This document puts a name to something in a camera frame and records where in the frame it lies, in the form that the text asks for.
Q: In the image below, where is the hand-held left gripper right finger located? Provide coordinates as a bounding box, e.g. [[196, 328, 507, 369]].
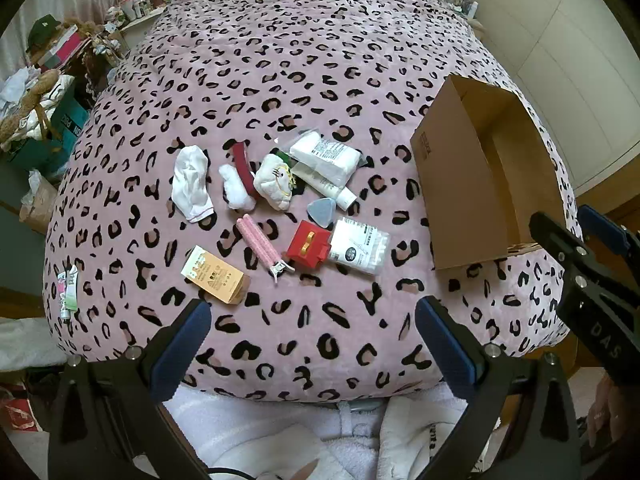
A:
[[415, 296, 583, 480]]

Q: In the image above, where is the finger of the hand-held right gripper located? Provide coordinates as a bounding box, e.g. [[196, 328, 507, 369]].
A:
[[528, 211, 603, 283], [576, 204, 640, 283]]

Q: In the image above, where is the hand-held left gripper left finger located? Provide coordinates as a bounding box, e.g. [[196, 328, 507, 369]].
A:
[[47, 299, 213, 480]]

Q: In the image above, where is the small kraft paper box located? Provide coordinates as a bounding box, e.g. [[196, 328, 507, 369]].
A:
[[181, 245, 252, 306]]

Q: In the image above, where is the brown cardboard box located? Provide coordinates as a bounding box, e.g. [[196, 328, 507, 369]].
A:
[[410, 74, 563, 272]]

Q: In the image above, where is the pink hair roller clip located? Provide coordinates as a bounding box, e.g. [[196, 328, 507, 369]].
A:
[[236, 214, 297, 279]]

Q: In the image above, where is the clear cotton swab box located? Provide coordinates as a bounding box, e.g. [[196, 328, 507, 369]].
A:
[[327, 218, 391, 277]]

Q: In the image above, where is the small red box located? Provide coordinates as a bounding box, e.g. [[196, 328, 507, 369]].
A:
[[286, 220, 334, 272]]

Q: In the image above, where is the white sock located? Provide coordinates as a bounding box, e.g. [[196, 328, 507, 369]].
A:
[[171, 145, 216, 224]]

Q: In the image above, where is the grey triangular sponge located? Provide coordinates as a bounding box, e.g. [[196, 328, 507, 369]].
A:
[[306, 198, 335, 224]]

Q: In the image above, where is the white cosmetic tube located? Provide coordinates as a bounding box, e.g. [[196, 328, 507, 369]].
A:
[[292, 161, 357, 211]]

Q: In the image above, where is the white cotton pad packet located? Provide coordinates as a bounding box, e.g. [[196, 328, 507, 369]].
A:
[[289, 131, 362, 187]]

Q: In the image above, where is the person's right hand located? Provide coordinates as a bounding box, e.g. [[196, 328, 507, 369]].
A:
[[597, 375, 640, 461]]

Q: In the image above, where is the green white sachet tube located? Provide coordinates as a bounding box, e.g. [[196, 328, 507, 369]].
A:
[[56, 264, 81, 321]]

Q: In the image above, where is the white fluffy robe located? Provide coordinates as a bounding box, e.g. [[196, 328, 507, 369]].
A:
[[164, 385, 502, 480]]

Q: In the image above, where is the white fluffy puff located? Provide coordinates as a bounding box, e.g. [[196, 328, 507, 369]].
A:
[[218, 164, 258, 210]]

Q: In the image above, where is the white wardrobe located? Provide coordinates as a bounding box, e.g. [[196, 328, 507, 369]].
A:
[[472, 0, 640, 197]]

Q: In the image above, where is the red paper bag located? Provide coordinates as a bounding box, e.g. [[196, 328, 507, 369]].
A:
[[0, 384, 44, 434]]

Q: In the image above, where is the white cat plush toy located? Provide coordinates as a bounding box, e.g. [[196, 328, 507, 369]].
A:
[[253, 149, 297, 211]]

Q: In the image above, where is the red hair clip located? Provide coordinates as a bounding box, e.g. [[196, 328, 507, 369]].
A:
[[231, 142, 257, 194]]

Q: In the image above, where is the brown paper bag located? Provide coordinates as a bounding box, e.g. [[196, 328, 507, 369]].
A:
[[19, 170, 59, 234]]

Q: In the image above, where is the clear plastic bag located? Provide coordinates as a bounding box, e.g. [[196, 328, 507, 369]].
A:
[[274, 127, 321, 150]]

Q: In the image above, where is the teal shopping bag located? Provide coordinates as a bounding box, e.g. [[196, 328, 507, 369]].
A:
[[5, 80, 92, 182]]

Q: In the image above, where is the pink leopard print blanket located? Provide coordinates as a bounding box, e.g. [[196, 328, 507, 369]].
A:
[[42, 0, 576, 403]]

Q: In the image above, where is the white plastic bag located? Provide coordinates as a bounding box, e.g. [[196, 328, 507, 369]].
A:
[[0, 66, 42, 111]]

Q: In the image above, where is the pink box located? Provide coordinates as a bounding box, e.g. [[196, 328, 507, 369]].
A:
[[37, 26, 90, 69]]

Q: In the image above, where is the dark green cap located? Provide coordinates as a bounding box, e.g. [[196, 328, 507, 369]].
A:
[[26, 15, 64, 54]]

